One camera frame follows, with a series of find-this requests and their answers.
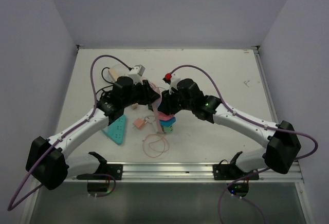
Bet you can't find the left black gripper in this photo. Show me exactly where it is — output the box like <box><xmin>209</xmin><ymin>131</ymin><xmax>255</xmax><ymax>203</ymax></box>
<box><xmin>122</xmin><ymin>79</ymin><xmax>160</xmax><ymax>107</ymax></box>

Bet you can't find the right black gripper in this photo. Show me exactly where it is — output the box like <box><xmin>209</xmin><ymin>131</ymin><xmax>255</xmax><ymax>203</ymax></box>
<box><xmin>158</xmin><ymin>86</ymin><xmax>194</xmax><ymax>116</ymax></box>

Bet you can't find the pink plug adapter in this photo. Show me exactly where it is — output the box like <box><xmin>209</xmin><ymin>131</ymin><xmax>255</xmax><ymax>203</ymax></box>
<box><xmin>158</xmin><ymin>112</ymin><xmax>174</xmax><ymax>121</ymax></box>

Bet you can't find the teal plug adapter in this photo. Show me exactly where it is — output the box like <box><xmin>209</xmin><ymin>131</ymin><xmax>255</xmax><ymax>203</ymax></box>
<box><xmin>159</xmin><ymin>117</ymin><xmax>176</xmax><ymax>127</ymax></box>

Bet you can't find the white plug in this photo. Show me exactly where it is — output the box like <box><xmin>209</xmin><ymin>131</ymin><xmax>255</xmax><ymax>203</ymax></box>
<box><xmin>144</xmin><ymin>115</ymin><xmax>156</xmax><ymax>123</ymax></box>

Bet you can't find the mint green plug adapter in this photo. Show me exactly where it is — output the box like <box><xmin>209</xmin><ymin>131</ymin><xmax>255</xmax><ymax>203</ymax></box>
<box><xmin>162</xmin><ymin>125</ymin><xmax>173</xmax><ymax>134</ymax></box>

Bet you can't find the pink plug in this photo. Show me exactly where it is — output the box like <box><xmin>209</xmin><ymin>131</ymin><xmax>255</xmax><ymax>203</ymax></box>
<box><xmin>133</xmin><ymin>118</ymin><xmax>147</xmax><ymax>130</ymax></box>

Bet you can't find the teal triangular socket adapter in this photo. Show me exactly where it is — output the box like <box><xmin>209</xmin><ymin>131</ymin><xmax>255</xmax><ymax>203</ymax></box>
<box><xmin>102</xmin><ymin>115</ymin><xmax>126</xmax><ymax>145</ymax></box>

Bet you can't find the beige power strip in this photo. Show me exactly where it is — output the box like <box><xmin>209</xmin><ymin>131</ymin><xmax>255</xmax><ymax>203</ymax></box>
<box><xmin>108</xmin><ymin>68</ymin><xmax>120</xmax><ymax>82</ymax></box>

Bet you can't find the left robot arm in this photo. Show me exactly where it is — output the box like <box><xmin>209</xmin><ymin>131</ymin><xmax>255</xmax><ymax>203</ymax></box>
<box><xmin>26</xmin><ymin>77</ymin><xmax>160</xmax><ymax>190</ymax></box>

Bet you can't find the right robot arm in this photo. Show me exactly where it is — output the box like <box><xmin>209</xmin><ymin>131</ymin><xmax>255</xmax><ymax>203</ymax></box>
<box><xmin>158</xmin><ymin>79</ymin><xmax>301</xmax><ymax>179</ymax></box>

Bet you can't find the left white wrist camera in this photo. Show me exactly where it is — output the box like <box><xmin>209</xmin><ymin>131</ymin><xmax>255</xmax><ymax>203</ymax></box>
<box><xmin>128</xmin><ymin>65</ymin><xmax>145</xmax><ymax>84</ymax></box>

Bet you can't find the black power cord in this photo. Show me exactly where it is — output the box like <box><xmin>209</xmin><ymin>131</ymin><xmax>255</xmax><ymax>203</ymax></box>
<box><xmin>96</xmin><ymin>66</ymin><xmax>116</xmax><ymax>101</ymax></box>

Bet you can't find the aluminium front rail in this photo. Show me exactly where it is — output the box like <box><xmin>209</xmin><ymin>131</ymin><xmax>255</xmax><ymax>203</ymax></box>
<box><xmin>64</xmin><ymin>161</ymin><xmax>304</xmax><ymax>183</ymax></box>

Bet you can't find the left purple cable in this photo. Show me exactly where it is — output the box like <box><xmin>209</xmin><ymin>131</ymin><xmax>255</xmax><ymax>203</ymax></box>
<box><xmin>7</xmin><ymin>54</ymin><xmax>133</xmax><ymax>212</ymax></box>

